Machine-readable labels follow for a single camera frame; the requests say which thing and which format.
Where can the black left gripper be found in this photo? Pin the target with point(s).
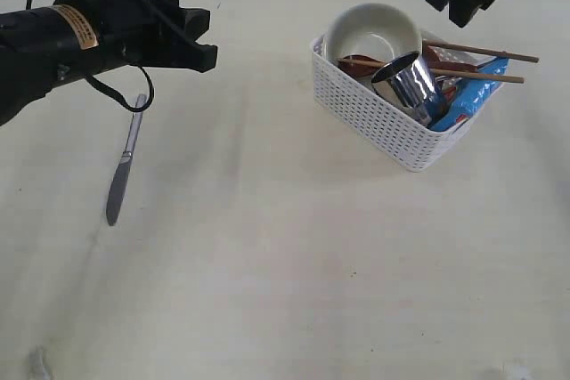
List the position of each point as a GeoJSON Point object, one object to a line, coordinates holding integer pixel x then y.
{"type": "Point", "coordinates": [150, 33]}

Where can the wooden chopstick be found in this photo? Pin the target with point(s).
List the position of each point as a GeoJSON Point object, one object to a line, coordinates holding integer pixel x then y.
{"type": "Point", "coordinates": [482, 51]}
{"type": "Point", "coordinates": [445, 72]}

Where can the silver table knife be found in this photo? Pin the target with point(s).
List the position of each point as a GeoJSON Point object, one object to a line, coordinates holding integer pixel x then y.
{"type": "Point", "coordinates": [119, 181]}

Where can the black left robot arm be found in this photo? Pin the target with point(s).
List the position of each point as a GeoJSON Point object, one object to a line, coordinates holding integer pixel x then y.
{"type": "Point", "coordinates": [47, 47]}

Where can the white ceramic bowl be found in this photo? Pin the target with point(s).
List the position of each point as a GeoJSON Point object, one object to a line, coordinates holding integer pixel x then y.
{"type": "Point", "coordinates": [379, 31]}

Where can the blue snack packet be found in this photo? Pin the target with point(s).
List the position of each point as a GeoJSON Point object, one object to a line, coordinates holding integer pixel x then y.
{"type": "Point", "coordinates": [470, 96]}

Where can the shiny steel cup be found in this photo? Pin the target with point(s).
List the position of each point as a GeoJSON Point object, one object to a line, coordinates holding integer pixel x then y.
{"type": "Point", "coordinates": [409, 79]}

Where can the white plastic woven basket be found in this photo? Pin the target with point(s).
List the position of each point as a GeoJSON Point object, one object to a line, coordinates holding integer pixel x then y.
{"type": "Point", "coordinates": [387, 128]}

